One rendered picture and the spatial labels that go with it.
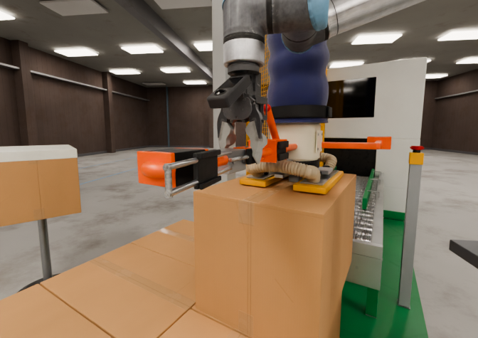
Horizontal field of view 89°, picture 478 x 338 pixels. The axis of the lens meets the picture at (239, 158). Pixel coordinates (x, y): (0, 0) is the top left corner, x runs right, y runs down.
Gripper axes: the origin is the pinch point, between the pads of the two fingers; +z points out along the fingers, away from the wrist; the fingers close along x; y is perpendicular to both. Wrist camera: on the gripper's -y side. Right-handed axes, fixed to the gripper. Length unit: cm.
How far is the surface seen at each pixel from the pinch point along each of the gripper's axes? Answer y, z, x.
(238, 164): -4.6, 0.5, -2.7
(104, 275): 5, 52, 68
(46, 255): 20, 78, 166
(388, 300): 135, 107, -34
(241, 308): 10.0, 45.1, 5.5
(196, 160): -21.5, -2.3, -6.6
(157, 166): -23.6, -1.4, -1.3
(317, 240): 9.8, 19.2, -15.4
